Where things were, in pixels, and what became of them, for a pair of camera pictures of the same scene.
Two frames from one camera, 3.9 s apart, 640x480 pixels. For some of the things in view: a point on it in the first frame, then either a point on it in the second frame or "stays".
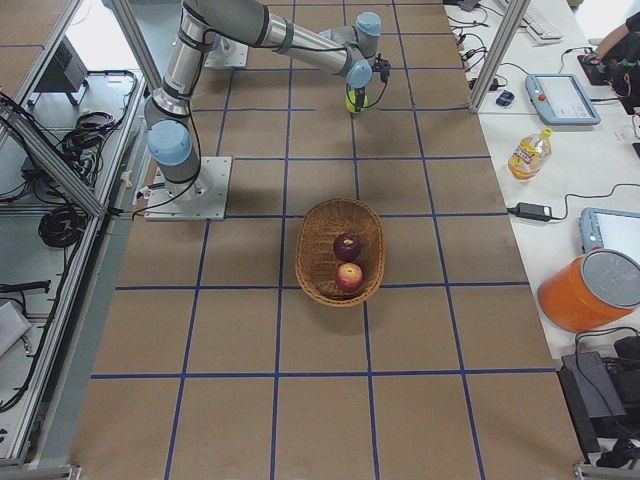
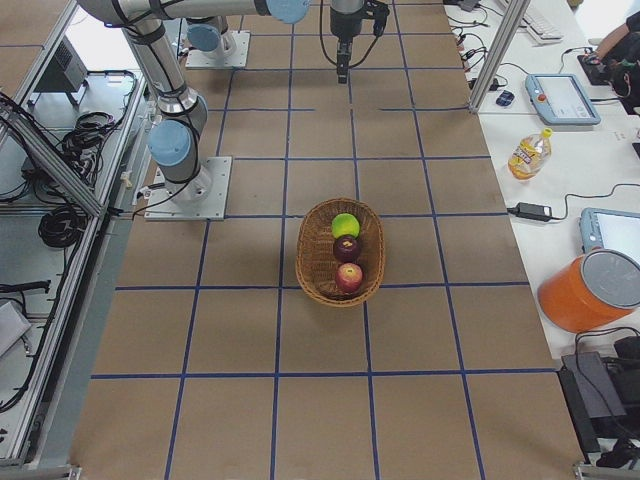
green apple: x=350 y=100 -> x=345 y=224
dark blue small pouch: x=505 y=99 stays
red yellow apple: x=349 y=277 stays
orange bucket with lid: x=591 y=292 stays
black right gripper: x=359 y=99 -> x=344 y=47
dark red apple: x=347 y=247 stays
